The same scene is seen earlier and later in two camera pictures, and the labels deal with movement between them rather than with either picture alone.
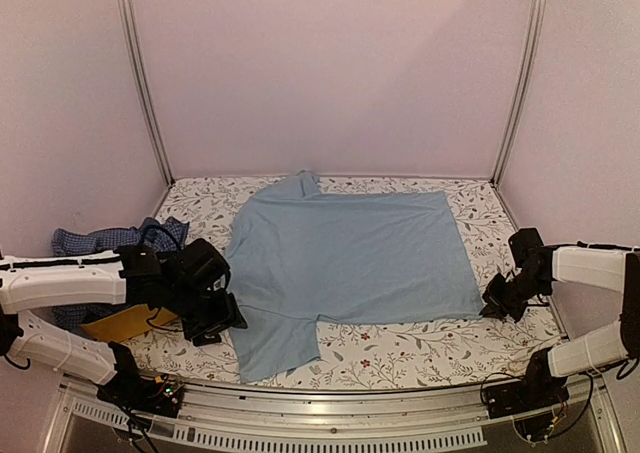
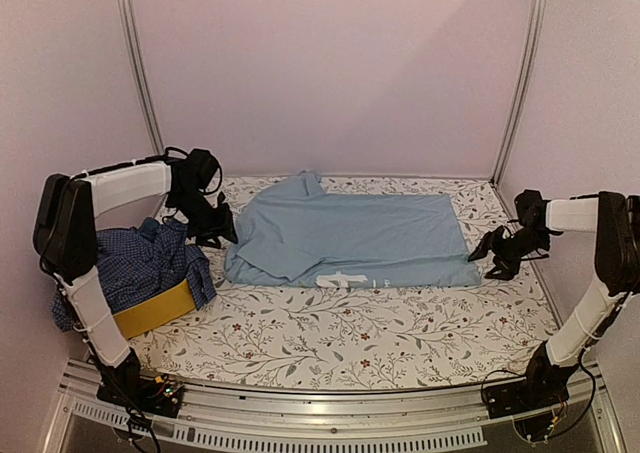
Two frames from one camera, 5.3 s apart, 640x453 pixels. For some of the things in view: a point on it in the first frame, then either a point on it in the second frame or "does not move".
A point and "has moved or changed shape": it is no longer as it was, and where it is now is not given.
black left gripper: (228, 315) to (223, 227)
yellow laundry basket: (125, 323) does not move
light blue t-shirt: (303, 258) has moved or changed shape
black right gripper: (493, 297) to (492, 242)
